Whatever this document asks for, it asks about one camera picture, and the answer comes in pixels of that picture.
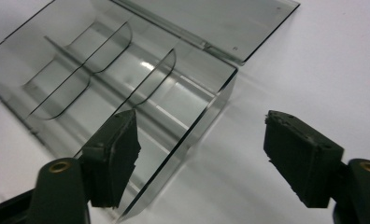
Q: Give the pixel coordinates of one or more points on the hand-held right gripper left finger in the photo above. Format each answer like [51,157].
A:
[111,161]

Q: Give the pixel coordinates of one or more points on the clear plastic compartment box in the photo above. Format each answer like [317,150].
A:
[64,46]

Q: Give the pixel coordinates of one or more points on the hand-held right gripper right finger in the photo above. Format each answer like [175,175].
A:
[301,158]

